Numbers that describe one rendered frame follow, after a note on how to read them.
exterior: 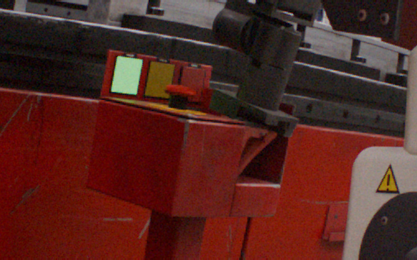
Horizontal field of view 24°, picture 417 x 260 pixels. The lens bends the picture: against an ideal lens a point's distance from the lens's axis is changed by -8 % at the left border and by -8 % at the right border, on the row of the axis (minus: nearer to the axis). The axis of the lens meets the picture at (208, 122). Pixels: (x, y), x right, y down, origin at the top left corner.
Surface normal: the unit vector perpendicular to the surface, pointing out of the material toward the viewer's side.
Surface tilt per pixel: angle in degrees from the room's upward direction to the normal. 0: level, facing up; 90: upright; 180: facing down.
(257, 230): 90
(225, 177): 90
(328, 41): 90
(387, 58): 90
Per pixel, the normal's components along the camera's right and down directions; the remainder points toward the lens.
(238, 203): 0.74, 0.16
